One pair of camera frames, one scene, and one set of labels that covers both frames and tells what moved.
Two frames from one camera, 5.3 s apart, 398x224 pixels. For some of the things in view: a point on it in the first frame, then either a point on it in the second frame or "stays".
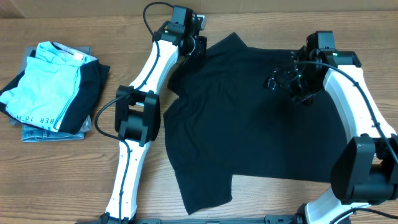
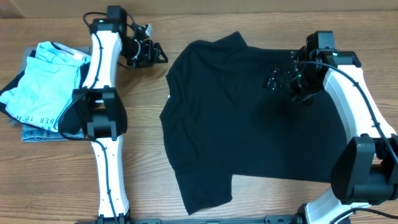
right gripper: [280, 79] stays
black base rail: [280, 219] stays
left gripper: [201, 51] to [152, 55]
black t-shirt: [226, 122] stays
